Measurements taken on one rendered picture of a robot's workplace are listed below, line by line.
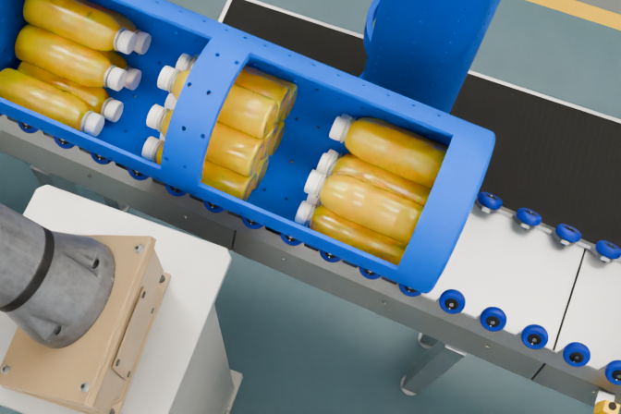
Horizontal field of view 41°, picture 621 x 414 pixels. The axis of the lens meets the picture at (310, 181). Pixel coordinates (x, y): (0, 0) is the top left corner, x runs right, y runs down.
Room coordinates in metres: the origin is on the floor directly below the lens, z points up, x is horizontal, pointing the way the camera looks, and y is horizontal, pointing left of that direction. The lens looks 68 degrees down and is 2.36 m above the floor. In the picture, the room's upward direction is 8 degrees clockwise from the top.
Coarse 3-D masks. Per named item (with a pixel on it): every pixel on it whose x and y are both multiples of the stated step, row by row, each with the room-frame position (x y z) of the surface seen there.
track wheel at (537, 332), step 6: (534, 324) 0.36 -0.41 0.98; (522, 330) 0.35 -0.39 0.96; (528, 330) 0.35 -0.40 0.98; (534, 330) 0.35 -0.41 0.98; (540, 330) 0.35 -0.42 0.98; (522, 336) 0.34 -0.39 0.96; (528, 336) 0.34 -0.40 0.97; (534, 336) 0.34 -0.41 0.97; (540, 336) 0.34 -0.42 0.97; (546, 336) 0.34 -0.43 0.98; (528, 342) 0.33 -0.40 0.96; (534, 342) 0.33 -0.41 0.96; (540, 342) 0.33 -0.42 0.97; (546, 342) 0.33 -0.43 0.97; (534, 348) 0.32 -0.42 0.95
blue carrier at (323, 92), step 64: (0, 0) 0.76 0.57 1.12; (128, 0) 0.73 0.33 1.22; (0, 64) 0.70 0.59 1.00; (128, 64) 0.75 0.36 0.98; (256, 64) 0.74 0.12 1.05; (320, 64) 0.68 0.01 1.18; (64, 128) 0.54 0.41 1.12; (128, 128) 0.62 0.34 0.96; (192, 128) 0.53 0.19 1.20; (320, 128) 0.66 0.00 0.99; (448, 128) 0.58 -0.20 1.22; (192, 192) 0.47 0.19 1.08; (256, 192) 0.53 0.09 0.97; (448, 192) 0.47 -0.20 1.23; (448, 256) 0.39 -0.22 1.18
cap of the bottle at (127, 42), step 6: (126, 30) 0.73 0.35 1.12; (120, 36) 0.72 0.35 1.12; (126, 36) 0.72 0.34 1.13; (132, 36) 0.72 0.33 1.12; (120, 42) 0.71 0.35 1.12; (126, 42) 0.71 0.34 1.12; (132, 42) 0.72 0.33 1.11; (120, 48) 0.70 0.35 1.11; (126, 48) 0.70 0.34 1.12; (132, 48) 0.72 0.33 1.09
